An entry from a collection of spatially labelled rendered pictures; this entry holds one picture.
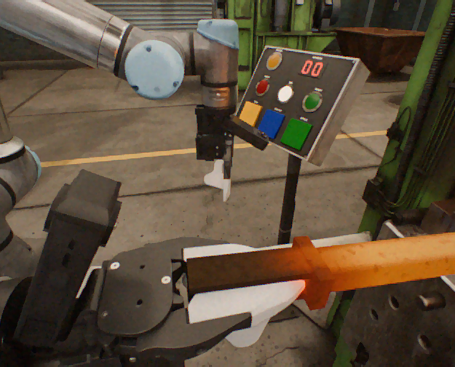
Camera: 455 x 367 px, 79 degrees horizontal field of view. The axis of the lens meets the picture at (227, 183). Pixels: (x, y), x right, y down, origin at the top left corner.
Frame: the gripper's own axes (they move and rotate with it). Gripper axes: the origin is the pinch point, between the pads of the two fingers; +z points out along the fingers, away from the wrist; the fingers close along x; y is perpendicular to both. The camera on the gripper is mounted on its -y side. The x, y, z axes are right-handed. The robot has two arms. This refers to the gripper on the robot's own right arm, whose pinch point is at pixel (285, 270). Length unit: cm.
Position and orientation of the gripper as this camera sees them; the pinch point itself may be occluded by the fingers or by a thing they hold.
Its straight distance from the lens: 23.0
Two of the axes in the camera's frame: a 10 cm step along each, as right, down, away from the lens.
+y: -0.2, 8.5, 5.2
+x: 1.9, 5.1, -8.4
